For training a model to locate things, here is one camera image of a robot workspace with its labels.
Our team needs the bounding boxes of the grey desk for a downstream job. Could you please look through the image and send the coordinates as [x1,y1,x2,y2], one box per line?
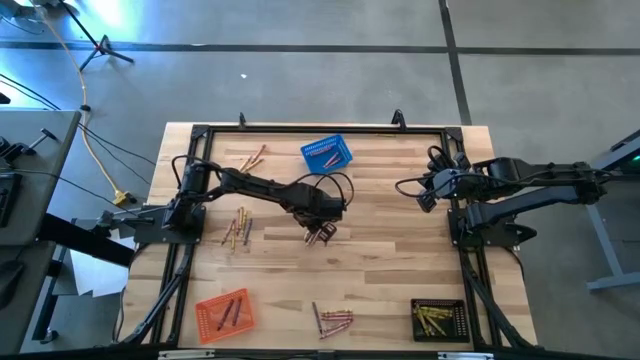
[0,109,83,247]

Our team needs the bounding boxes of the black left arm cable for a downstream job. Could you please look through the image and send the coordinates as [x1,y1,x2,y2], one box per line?
[171,154,355,211]

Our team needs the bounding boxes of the orange plastic basket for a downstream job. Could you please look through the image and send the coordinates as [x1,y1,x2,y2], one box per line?
[194,287,257,345]

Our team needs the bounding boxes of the black keyboard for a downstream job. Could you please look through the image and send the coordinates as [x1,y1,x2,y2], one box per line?
[0,171,24,230]

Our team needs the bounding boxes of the black aluminium table frame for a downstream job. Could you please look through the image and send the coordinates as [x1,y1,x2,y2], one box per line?
[112,122,539,351]

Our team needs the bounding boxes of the black desk clamp tool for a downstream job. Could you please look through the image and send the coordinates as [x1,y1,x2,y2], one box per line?
[0,127,60,165]

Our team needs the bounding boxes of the dark desk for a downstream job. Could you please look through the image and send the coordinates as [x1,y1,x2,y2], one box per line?
[0,239,57,357]

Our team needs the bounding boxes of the blue plastic basket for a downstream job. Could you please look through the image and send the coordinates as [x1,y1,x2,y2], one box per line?
[299,133,354,178]

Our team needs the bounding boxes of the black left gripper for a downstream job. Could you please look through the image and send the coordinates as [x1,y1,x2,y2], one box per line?
[294,192,345,245]

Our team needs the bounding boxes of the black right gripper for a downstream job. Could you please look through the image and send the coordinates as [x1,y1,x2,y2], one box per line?
[418,147,466,213]

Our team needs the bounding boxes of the silver bracket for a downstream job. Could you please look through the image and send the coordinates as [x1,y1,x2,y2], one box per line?
[437,350,496,360]
[157,349,217,360]

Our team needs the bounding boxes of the yellow extension cord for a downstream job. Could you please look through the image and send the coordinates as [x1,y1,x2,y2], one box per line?
[29,0,133,208]

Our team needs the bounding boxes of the black plastic basket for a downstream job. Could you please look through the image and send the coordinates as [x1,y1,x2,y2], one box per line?
[410,297,471,344]

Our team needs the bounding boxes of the black tripod stand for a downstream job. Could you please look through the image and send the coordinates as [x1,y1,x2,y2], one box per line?
[55,0,136,72]

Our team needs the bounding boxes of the white paper sheet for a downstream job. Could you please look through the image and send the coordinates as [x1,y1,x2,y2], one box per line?
[52,243,132,300]

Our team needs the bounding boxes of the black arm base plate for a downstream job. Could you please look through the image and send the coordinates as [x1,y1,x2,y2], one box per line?
[133,204,207,246]
[447,206,539,250]

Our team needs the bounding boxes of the black support beam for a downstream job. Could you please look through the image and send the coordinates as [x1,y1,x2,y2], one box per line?
[35,212,137,269]

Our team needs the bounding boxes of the grey-legged side table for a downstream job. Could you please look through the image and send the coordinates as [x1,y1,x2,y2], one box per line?
[581,128,640,293]

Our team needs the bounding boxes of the black clamp handle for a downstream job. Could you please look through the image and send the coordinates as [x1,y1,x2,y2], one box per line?
[94,208,157,232]

